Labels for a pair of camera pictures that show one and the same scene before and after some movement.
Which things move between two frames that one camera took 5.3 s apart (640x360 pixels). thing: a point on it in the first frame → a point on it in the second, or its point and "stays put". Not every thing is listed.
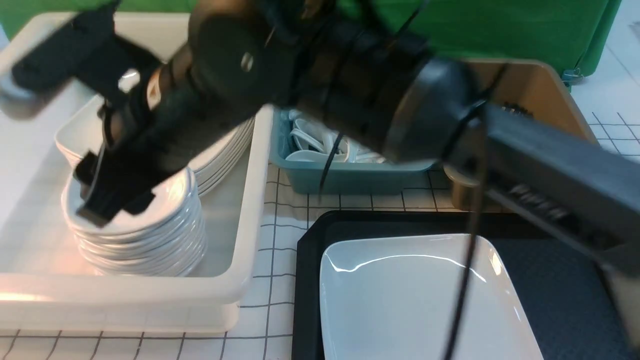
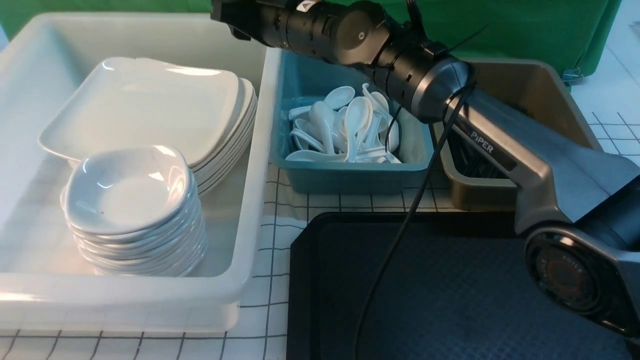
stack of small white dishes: (166, 240) stays put
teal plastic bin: (304, 177) stays put
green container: (577, 33) stays put
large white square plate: (398, 298) → (125, 102)
